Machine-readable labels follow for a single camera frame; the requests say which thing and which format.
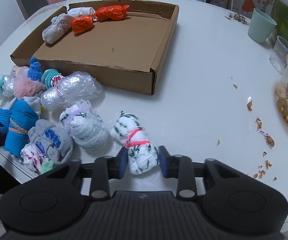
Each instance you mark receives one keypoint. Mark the teal white plastic wrapped roll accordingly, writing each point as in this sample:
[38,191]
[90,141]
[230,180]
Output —
[3,87]

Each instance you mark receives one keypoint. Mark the grey white fuzzy sock roll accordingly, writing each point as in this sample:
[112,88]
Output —
[56,28]

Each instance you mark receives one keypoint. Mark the pile of seed shells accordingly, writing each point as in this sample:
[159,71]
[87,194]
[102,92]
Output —
[238,17]

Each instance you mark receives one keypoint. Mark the clear plastic cup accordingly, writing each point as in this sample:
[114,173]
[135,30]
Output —
[279,55]

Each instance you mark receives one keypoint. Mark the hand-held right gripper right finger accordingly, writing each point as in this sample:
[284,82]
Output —
[163,162]

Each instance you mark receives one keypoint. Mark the scattered nut shell scraps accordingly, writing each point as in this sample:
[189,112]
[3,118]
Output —
[249,106]

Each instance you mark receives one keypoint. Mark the plastic wrapped white sock roll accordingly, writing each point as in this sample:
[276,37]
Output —
[89,127]

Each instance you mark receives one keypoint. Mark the white green-striped sock roll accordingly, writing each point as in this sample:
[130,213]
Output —
[134,140]

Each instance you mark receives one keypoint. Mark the small orange wrapped roll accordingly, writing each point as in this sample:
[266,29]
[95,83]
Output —
[82,25]

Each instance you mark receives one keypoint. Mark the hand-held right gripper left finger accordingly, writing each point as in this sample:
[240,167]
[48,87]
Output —
[122,163]

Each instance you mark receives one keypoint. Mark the mint green cup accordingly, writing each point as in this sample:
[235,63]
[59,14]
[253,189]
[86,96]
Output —
[260,28]

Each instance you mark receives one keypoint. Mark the white floral sock roll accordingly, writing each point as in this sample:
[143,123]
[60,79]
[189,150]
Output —
[31,157]

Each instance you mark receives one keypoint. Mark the teal sock roll red mark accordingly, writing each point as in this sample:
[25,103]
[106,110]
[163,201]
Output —
[49,76]

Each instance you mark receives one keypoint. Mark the clear plastic bundle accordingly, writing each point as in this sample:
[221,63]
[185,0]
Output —
[76,87]

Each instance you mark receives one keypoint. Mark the grey sock roll blue patch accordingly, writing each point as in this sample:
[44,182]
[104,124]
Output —
[64,147]

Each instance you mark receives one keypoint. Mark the pink fluffy sock roll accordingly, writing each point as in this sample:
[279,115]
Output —
[26,86]

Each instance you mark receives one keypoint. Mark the large orange wrapped roll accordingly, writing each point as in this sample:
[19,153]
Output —
[111,12]

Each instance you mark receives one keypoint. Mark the brown cardboard box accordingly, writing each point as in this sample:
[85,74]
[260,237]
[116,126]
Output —
[114,42]

